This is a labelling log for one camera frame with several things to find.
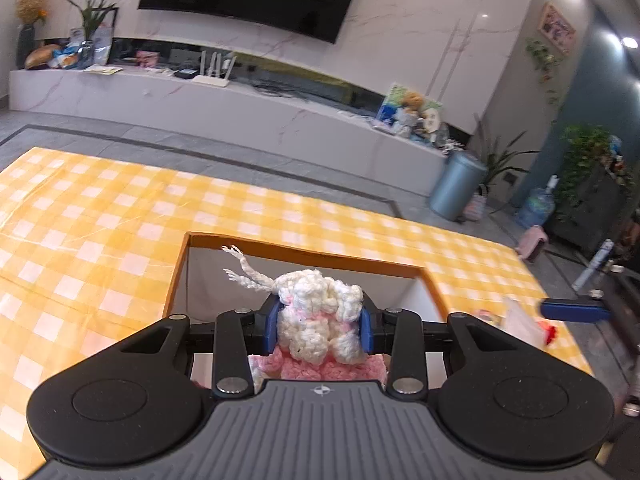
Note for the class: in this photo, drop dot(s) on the blue water jug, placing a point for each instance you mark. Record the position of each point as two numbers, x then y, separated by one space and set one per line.
536 207

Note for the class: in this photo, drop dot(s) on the green picture board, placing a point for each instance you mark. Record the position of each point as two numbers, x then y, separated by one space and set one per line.
392 97

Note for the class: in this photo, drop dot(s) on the loose papers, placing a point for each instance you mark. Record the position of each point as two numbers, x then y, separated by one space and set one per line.
102 69

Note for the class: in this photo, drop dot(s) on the white soft pouch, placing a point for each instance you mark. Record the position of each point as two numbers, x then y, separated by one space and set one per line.
522 320

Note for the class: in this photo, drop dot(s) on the bushy green potted plant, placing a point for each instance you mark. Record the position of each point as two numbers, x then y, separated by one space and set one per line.
585 160

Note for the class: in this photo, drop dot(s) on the pink plastic stool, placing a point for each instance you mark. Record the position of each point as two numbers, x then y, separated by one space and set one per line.
532 242

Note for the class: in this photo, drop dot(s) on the dark cabinet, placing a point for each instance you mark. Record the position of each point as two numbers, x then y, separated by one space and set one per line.
595 215

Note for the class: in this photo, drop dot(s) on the orange-rimmed cardboard box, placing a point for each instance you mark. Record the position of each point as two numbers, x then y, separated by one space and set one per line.
210 280

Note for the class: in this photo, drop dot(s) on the small black box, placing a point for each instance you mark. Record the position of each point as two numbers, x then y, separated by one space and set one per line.
186 73

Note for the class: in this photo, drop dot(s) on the doll with blond hair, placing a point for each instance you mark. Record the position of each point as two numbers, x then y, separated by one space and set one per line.
409 112

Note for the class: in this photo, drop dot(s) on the dark vase with dried flowers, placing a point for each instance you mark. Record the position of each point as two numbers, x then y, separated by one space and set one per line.
27 35

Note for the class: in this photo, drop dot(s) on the small red soft item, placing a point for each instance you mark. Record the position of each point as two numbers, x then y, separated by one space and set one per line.
551 334

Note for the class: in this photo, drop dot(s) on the white cylindrical tube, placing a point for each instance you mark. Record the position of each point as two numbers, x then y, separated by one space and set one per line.
595 264

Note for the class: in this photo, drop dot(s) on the brown bread-shaped cushion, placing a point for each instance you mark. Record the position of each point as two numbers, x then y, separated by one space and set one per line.
42 57

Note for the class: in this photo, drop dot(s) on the grey-blue round trash can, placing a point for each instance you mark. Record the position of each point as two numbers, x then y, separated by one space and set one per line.
456 187

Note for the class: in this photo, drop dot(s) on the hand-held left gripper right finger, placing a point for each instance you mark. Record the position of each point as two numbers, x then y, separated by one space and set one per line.
366 330

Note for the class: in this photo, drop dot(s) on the yellow checkered cloth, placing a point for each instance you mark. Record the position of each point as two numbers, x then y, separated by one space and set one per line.
100 220

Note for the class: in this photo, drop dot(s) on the white router with antennas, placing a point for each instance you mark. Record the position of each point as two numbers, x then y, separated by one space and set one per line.
212 79

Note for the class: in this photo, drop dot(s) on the framed wall picture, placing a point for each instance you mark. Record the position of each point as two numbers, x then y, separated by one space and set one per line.
556 27

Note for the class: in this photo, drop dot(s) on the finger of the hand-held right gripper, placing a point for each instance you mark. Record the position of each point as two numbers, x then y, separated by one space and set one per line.
570 309

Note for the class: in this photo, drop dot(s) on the blue snack bag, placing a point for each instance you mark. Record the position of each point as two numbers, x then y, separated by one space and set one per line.
66 57

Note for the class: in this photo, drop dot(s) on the potted long-leaf plant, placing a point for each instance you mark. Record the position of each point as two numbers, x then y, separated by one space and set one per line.
502 160

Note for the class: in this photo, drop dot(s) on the pink box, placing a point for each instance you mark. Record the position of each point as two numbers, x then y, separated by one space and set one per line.
147 58

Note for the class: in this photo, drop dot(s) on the hanging vine plant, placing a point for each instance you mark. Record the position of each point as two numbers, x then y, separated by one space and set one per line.
542 60

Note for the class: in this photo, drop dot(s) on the white and pink crochet doll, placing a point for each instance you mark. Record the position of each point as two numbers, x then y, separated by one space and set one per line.
320 320

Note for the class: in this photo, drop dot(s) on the white marble television console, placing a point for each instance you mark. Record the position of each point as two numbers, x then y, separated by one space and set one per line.
200 105

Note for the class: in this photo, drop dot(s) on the pink patterned soft item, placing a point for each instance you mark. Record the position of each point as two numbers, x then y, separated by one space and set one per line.
491 316

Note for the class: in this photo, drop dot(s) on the green plant in glass vase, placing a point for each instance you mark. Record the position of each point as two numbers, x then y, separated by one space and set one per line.
95 15

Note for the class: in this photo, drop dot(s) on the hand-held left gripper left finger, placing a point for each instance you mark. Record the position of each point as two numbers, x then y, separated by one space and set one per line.
270 325

